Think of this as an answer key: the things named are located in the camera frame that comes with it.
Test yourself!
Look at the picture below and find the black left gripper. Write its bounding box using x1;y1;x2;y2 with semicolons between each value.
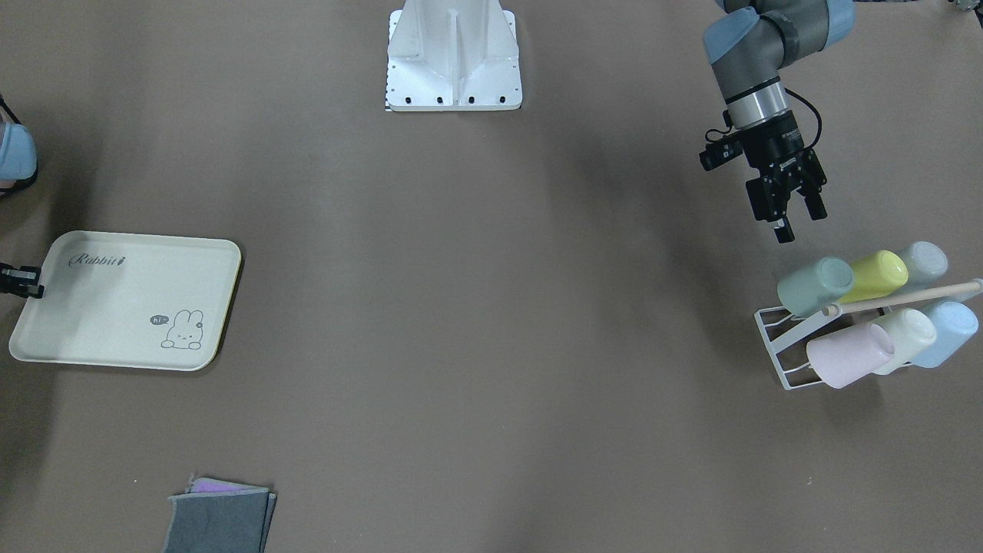
741;111;828;243

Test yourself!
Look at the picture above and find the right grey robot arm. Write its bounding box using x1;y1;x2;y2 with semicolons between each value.
1;98;45;299

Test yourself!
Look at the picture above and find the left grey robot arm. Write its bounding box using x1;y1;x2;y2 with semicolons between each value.
700;1;856;243

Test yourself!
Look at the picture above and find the pale grey-blue cup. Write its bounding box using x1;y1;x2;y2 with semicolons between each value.
895;240;948;294

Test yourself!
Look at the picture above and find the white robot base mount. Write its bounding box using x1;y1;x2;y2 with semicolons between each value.
384;1;523;112

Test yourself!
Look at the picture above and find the grey folded cloth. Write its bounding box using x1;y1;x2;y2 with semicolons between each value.
162;477;277;552

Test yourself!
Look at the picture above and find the white cup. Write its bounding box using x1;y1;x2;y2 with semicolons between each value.
873;308;938;376

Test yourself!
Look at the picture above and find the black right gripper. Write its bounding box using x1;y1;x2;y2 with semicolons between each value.
1;263;45;299

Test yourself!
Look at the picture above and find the green cup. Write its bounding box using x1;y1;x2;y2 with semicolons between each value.
776;257;856;317

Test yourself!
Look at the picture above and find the yellow cup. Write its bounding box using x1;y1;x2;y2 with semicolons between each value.
838;250;909;304

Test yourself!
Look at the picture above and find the white wire cup rack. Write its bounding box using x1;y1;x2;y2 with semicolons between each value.
754;279;981;391

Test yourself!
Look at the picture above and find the pink cup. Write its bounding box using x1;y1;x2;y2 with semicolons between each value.
806;322;895;389

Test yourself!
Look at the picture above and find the cream rabbit tray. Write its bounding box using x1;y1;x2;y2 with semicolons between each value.
9;230;243;372

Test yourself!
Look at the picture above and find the light blue cup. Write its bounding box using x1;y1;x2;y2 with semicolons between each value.
912;300;980;369

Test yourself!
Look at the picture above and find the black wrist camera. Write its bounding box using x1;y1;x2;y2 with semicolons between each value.
699;128;744;171

